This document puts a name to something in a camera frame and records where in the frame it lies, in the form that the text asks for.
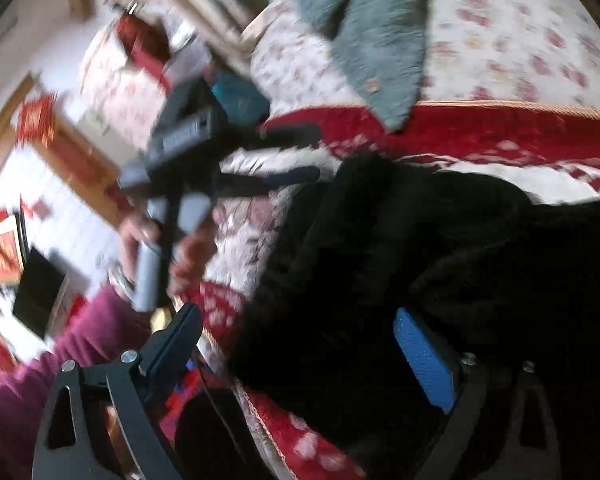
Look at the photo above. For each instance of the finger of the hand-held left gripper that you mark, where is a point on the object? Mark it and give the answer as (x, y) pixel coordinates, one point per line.
(290, 136)
(280, 180)

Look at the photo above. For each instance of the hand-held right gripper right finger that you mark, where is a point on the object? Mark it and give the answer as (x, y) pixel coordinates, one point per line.
(425, 365)

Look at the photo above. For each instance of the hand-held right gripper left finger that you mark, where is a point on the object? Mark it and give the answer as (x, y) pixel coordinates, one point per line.
(172, 355)

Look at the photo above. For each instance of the black pants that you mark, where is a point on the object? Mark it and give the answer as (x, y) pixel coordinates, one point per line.
(380, 260)

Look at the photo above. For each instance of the person's left forearm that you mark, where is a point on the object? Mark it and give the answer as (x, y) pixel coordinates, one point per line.
(20, 400)

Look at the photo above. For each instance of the person's left hand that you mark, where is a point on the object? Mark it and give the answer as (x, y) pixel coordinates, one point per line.
(192, 265)

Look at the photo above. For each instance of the blue plastic bag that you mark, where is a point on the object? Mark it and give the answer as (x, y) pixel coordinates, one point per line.
(242, 100)

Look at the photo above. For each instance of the folded white bedding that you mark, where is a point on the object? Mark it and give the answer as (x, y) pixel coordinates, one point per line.
(120, 90)

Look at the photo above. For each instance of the beige curtain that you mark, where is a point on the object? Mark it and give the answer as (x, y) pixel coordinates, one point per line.
(180, 0)

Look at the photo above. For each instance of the teal fleece jacket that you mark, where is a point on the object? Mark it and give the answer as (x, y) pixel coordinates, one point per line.
(375, 35)

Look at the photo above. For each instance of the black monitor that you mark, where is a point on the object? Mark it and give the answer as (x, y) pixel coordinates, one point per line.
(40, 290)

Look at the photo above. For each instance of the red paper decoration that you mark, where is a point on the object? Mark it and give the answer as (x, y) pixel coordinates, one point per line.
(36, 120)
(2, 250)

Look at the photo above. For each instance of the red and white floral blanket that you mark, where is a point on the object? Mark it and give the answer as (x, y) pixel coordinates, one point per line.
(480, 130)

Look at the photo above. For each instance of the floral quilt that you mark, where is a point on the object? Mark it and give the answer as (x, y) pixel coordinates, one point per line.
(505, 35)

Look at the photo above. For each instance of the wooden door frame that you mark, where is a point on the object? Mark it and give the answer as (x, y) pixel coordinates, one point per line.
(65, 170)

